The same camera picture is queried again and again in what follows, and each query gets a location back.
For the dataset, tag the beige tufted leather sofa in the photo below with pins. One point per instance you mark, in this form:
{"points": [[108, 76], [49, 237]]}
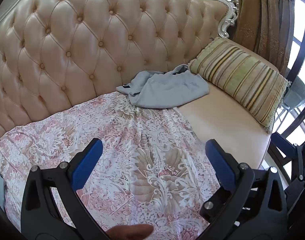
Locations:
{"points": [[92, 42]]}

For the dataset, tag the person's left hand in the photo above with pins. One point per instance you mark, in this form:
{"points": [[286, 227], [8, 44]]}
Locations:
{"points": [[131, 233]]}

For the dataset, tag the grey round table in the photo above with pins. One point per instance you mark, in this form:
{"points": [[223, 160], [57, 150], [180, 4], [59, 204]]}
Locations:
{"points": [[296, 92]]}

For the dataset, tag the dark window frame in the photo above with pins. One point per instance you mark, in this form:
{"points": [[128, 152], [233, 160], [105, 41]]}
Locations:
{"points": [[296, 63]]}

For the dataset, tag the brown patterned curtain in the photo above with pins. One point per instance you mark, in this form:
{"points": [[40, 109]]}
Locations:
{"points": [[262, 17]]}

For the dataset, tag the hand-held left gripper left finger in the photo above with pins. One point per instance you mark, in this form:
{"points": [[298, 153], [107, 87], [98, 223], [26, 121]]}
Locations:
{"points": [[87, 166]]}

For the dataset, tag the pale grey garment with dark patch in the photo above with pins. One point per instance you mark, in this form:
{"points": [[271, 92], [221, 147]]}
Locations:
{"points": [[162, 92]]}

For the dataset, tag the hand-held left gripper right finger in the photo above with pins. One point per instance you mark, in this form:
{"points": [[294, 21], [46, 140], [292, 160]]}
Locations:
{"points": [[220, 166]]}

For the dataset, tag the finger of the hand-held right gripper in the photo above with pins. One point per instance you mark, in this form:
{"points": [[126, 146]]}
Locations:
{"points": [[282, 143]]}

